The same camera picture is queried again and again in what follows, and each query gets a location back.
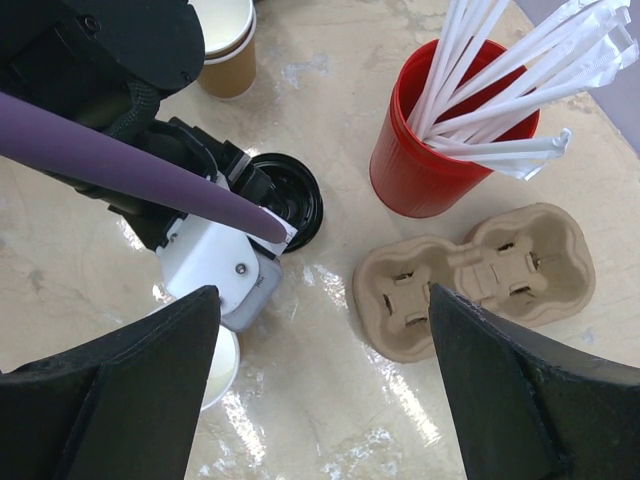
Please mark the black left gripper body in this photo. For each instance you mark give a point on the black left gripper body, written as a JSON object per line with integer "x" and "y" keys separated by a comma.
{"x": 167, "y": 173}

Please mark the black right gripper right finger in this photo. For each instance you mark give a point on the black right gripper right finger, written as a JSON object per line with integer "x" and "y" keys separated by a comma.
{"x": 526, "y": 406}

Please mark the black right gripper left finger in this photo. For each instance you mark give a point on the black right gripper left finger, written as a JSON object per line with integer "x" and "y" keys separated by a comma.
{"x": 122, "y": 406}

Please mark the white paper coffee cup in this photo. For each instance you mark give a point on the white paper coffee cup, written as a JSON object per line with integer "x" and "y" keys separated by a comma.
{"x": 224, "y": 368}

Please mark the black plastic cup lid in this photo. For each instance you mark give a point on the black plastic cup lid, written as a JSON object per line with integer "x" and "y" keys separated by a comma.
{"x": 294, "y": 195}

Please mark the stacked brown paper cups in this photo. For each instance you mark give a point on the stacked brown paper cups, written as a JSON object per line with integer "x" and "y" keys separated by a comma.
{"x": 230, "y": 59}

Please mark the brown pulp cup carrier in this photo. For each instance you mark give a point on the brown pulp cup carrier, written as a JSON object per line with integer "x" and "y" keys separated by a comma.
{"x": 530, "y": 265}

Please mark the white wrapped straw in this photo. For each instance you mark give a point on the white wrapped straw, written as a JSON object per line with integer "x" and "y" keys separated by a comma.
{"x": 582, "y": 62}
{"x": 521, "y": 159}
{"x": 466, "y": 27}
{"x": 570, "y": 18}

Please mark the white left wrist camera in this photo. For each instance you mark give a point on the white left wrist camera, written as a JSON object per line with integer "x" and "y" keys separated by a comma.
{"x": 245, "y": 269}

